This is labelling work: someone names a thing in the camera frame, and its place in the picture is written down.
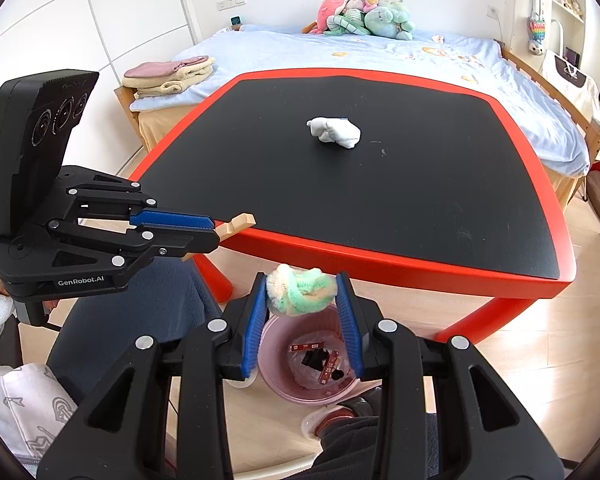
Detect red-edged black table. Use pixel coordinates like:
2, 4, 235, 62
127, 69, 578, 346

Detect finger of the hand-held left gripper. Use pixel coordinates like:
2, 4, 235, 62
9, 221, 221, 267
46, 165, 216, 230

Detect white crumpled cloth wad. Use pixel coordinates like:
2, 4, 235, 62
306, 116, 362, 150

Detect folded beige towels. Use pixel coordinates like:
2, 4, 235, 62
122, 57, 216, 98

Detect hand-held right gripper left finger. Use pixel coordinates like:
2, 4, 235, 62
36, 272, 271, 480

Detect wooden bed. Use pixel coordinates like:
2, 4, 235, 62
114, 22, 600, 211

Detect pink plastic bin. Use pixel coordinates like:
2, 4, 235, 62
257, 305, 381, 406

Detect clear plastic bin bag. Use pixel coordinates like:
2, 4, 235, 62
285, 330, 353, 391

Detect green striped plush doll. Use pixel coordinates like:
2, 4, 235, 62
325, 0, 366, 37

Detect teal plush toy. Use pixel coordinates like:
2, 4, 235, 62
364, 6, 415, 41

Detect white wall shelf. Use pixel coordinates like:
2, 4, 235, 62
512, 0, 588, 61

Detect folded pink towel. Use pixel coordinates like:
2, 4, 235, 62
124, 57, 208, 78

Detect pink slipper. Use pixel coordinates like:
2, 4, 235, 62
300, 402, 361, 441

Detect green white fluffy scrunchie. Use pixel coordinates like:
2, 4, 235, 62
266, 266, 338, 317

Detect person's right leg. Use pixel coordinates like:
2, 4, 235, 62
310, 395, 441, 480

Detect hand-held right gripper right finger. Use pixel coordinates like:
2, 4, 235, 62
334, 270, 566, 480

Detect light blue bedsheet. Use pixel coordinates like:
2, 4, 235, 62
130, 24, 591, 177

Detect white tote bag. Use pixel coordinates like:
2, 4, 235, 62
540, 52, 600, 126

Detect wooden clothespin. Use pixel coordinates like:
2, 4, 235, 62
182, 212, 257, 262

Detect person's left leg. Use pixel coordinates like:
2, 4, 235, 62
45, 260, 226, 401

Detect white patterned hoodie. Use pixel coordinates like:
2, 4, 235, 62
0, 360, 78, 476

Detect person's leg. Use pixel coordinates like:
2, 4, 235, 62
310, 395, 441, 480
45, 260, 226, 401

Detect black chair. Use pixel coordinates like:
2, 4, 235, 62
0, 317, 23, 367

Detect pink plush toy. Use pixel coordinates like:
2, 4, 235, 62
316, 0, 353, 33

